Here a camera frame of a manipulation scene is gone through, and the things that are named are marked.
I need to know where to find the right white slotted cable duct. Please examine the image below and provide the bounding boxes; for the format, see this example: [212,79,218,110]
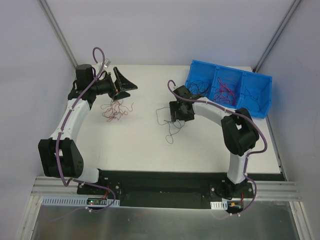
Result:
[210,201,228,211]

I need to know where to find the aluminium frame post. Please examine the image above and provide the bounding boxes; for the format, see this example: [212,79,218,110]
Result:
[37,0,78,69]
[252,0,303,73]

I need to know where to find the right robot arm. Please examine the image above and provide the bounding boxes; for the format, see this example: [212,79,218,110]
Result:
[169,85,259,198]

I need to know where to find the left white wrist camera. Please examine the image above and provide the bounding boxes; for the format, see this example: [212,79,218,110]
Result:
[95,58,111,72]

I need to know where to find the aluminium front rail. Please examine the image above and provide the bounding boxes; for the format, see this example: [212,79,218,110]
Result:
[31,176,302,202]

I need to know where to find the blue plastic three-compartment bin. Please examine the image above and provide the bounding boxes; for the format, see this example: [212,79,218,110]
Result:
[185,60,272,119]

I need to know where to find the white slotted cable duct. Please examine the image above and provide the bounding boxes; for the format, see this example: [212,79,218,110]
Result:
[42,196,120,208]
[210,201,228,211]

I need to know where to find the right aluminium frame post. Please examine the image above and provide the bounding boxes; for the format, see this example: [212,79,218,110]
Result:
[252,0,303,73]

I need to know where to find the red and black wires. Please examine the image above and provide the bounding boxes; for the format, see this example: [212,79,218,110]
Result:
[100,98,135,123]

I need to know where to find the left aluminium frame post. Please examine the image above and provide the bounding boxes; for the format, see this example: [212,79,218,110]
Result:
[37,0,78,69]

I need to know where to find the black wire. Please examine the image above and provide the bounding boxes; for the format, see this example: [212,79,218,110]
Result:
[155,106,187,145]
[243,86,262,113]
[187,79,212,98]

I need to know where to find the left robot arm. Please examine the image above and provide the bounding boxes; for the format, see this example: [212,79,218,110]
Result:
[38,64,138,195]

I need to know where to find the left white slotted cable duct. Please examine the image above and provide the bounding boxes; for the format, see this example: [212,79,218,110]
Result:
[42,196,120,208]

